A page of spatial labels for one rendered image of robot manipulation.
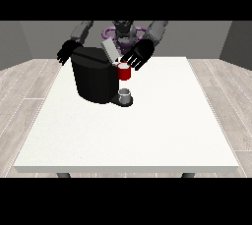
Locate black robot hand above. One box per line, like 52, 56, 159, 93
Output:
56, 39, 83, 66
119, 38, 156, 72

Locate red pod holder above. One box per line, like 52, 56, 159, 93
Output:
116, 62, 132, 82

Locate pale grey machine lid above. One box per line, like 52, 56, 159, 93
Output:
100, 37, 122, 62

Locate black coffee machine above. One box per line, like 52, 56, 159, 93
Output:
70, 45, 134, 107

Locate grey robot trunk purple rings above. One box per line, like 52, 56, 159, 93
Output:
101, 21, 146, 55

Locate small grey cup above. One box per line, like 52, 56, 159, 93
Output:
118, 87, 133, 105

